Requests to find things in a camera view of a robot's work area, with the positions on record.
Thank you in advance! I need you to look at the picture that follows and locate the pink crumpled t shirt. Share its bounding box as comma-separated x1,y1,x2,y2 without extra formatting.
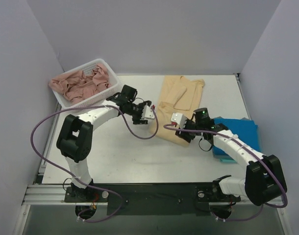
49,63,112,105

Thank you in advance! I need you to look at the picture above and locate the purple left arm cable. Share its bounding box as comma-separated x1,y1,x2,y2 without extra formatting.
30,105,159,223

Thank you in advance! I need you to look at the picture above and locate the white plastic perforated basket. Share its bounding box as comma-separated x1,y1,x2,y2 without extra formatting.
49,59,123,109

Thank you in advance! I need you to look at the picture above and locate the teal folded t shirt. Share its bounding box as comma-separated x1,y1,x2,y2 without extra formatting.
220,158,236,164

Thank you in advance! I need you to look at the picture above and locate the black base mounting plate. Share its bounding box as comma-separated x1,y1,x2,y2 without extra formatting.
64,183,241,215

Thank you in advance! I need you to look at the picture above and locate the yellow t shirt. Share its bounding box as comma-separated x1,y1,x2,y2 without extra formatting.
149,75,205,147

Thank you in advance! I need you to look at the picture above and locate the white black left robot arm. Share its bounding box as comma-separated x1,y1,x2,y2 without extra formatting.
56,85,155,202

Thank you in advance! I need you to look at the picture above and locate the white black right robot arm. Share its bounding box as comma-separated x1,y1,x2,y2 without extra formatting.
171,108,288,208

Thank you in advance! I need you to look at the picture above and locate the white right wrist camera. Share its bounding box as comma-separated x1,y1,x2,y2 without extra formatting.
171,113,188,129

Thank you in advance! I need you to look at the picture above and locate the aluminium front frame rail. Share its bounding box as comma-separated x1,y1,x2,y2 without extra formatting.
23,183,247,205

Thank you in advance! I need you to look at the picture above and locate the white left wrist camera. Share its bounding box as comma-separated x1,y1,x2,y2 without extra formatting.
141,102,155,120

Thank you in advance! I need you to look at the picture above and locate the blue folded t shirt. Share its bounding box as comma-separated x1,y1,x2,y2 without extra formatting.
214,117,261,152

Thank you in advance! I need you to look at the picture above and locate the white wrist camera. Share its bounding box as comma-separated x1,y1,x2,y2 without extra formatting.
141,102,155,120
171,113,188,129

